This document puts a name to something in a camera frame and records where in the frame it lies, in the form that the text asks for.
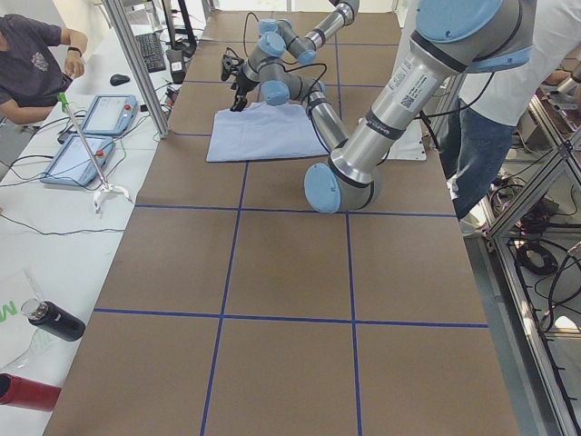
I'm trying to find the reacher grabber stick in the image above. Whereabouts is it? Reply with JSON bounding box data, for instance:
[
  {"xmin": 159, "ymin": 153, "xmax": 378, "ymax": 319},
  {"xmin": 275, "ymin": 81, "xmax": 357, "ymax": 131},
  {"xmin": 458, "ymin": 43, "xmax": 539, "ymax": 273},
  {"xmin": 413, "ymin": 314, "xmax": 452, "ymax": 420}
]
[{"xmin": 57, "ymin": 93, "xmax": 133, "ymax": 214}]

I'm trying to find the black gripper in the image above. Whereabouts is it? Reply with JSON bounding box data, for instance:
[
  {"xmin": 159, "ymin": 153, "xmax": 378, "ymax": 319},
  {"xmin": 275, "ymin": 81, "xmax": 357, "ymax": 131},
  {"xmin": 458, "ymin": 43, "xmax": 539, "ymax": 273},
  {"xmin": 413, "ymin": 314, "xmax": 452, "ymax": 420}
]
[{"xmin": 221, "ymin": 53, "xmax": 260, "ymax": 112}]

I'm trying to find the black computer mouse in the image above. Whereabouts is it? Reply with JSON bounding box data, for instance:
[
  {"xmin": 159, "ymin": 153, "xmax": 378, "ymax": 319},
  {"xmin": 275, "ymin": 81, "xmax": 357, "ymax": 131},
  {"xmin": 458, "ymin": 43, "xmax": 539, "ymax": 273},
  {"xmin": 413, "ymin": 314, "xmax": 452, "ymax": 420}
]
[{"xmin": 109, "ymin": 74, "xmax": 131, "ymax": 86}]

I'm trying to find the black water bottle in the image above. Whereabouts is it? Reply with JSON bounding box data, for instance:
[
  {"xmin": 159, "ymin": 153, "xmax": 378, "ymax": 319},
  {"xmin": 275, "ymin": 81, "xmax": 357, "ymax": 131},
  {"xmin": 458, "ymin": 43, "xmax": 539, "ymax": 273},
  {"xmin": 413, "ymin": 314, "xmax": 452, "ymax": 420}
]
[{"xmin": 21, "ymin": 299, "xmax": 85, "ymax": 342}]

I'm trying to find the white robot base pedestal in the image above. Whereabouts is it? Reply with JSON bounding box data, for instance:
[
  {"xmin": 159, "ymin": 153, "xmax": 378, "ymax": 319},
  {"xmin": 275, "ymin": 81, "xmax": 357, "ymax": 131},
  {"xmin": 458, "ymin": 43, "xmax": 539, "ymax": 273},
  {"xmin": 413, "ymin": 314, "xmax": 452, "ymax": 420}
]
[{"xmin": 387, "ymin": 120, "xmax": 427, "ymax": 162}]

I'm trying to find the person in white shirt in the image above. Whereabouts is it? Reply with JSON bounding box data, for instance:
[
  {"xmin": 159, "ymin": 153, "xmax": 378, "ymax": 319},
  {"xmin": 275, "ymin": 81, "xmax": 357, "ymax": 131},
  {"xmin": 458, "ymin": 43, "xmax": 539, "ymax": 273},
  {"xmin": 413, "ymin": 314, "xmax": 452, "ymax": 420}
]
[{"xmin": 438, "ymin": 0, "xmax": 580, "ymax": 237}]

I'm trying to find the light blue striped shirt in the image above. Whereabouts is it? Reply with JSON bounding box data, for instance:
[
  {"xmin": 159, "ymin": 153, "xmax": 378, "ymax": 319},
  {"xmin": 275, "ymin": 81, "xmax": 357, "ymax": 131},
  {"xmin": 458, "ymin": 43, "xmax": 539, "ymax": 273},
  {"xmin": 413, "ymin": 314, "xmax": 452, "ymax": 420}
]
[{"xmin": 206, "ymin": 102, "xmax": 325, "ymax": 163}]

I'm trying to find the aluminium frame post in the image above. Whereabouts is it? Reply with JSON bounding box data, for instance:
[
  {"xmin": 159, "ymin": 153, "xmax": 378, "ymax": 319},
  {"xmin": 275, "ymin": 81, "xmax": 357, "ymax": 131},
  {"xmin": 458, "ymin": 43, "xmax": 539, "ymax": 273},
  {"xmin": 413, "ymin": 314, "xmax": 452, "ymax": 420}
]
[{"xmin": 103, "ymin": 0, "xmax": 169, "ymax": 139}]

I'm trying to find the lower blue teach pendant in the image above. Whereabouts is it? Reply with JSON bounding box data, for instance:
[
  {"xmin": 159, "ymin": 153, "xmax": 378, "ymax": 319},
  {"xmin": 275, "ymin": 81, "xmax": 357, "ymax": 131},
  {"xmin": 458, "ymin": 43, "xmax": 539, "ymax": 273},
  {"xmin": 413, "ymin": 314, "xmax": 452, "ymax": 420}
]
[{"xmin": 40, "ymin": 134, "xmax": 114, "ymax": 187}]

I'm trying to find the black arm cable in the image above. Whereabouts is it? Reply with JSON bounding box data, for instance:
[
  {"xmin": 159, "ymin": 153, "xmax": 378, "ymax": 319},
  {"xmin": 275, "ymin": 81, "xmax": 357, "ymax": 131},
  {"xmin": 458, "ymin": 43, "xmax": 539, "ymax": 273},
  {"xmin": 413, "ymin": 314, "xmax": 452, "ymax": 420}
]
[
  {"xmin": 281, "ymin": 62, "xmax": 329, "ymax": 105},
  {"xmin": 242, "ymin": 11, "xmax": 264, "ymax": 60}
]

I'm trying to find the black labelled box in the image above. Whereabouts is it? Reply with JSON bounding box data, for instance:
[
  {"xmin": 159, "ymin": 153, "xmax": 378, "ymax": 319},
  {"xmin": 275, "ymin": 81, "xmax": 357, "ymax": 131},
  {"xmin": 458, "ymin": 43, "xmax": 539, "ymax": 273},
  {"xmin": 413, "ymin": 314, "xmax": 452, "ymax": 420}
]
[{"xmin": 165, "ymin": 49, "xmax": 186, "ymax": 84}]

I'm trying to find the seated person in grey shirt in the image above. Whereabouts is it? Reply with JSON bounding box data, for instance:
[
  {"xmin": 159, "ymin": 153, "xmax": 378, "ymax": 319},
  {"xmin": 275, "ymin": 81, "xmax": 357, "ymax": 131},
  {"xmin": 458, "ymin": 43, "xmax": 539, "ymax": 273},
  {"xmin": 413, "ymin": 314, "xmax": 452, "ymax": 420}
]
[{"xmin": 1, "ymin": 14, "xmax": 88, "ymax": 125}]

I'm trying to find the black keyboard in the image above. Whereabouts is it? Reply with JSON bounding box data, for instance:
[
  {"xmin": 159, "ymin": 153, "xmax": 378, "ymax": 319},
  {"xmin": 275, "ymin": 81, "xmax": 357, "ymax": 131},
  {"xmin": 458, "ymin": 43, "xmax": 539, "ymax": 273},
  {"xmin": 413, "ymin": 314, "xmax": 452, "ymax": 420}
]
[{"xmin": 134, "ymin": 33, "xmax": 166, "ymax": 73}]

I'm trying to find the blue teach pendant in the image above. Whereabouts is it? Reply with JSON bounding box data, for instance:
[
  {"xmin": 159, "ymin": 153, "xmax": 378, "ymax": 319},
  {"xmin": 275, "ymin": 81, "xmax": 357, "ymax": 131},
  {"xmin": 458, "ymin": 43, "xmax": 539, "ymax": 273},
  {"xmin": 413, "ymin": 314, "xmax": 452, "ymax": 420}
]
[
  {"xmin": 40, "ymin": 134, "xmax": 114, "ymax": 187},
  {"xmin": 81, "ymin": 94, "xmax": 139, "ymax": 136}
]

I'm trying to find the red water bottle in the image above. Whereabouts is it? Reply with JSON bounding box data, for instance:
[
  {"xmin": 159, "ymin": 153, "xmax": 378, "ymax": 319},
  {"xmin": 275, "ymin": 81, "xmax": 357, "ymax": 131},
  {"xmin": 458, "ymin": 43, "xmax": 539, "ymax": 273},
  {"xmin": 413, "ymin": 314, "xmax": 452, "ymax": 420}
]
[{"xmin": 1, "ymin": 373, "xmax": 62, "ymax": 411}]

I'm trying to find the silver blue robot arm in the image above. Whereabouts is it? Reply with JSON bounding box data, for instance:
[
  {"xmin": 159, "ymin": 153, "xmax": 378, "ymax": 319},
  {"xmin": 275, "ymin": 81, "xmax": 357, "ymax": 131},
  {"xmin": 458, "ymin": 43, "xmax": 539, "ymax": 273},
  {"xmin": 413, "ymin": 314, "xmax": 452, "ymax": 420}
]
[
  {"xmin": 221, "ymin": 1, "xmax": 537, "ymax": 213},
  {"xmin": 257, "ymin": 0, "xmax": 359, "ymax": 65}
]

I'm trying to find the upper blue teach pendant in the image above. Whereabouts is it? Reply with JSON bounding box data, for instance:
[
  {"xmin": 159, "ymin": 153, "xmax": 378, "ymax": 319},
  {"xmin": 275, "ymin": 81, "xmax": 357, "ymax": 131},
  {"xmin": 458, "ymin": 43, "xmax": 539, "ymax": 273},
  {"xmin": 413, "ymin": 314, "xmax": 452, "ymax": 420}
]
[{"xmin": 81, "ymin": 94, "xmax": 139, "ymax": 136}]

